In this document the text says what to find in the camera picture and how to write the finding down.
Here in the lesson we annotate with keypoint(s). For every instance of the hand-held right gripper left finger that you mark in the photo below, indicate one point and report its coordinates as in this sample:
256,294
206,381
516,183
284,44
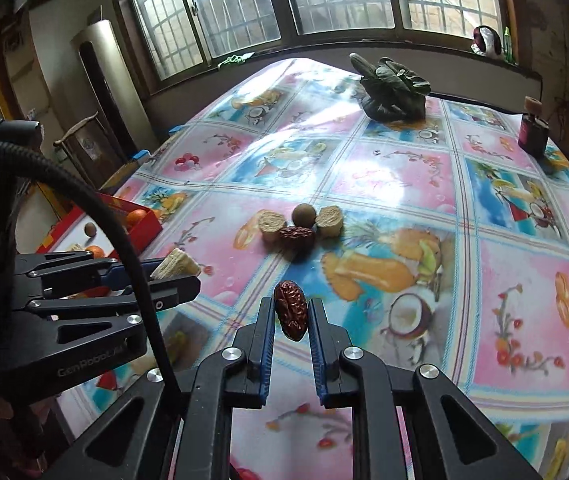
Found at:
267,345

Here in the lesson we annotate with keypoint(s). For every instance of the carved wooden chair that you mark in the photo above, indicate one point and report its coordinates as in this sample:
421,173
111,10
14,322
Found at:
87,150

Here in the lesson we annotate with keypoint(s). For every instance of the dark red jar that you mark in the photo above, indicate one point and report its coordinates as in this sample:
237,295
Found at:
533,132

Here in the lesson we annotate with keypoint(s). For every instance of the green plastic scrap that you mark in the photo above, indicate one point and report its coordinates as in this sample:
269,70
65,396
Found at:
232,60

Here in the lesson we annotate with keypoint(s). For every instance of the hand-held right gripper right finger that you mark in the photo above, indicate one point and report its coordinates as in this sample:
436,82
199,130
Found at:
318,345

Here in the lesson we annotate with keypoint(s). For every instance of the red date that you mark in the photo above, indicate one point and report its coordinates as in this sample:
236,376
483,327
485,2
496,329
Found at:
290,310
294,236

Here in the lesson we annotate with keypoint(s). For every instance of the blue block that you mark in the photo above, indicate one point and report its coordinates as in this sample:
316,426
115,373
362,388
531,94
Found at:
139,155

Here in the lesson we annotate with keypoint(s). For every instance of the orange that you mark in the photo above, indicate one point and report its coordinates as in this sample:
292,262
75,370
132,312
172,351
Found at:
137,216
95,251

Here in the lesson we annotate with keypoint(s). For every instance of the standing air conditioner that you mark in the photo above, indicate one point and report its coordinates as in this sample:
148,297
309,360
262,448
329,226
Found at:
102,75

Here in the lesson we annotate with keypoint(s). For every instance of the green bottle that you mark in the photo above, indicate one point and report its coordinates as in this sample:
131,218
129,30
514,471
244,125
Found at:
508,45

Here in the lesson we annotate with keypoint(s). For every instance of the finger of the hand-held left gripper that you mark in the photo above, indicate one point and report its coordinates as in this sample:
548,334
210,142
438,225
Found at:
174,290
119,270

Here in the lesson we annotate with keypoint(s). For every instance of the red cardboard box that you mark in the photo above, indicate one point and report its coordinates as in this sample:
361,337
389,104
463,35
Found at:
145,232

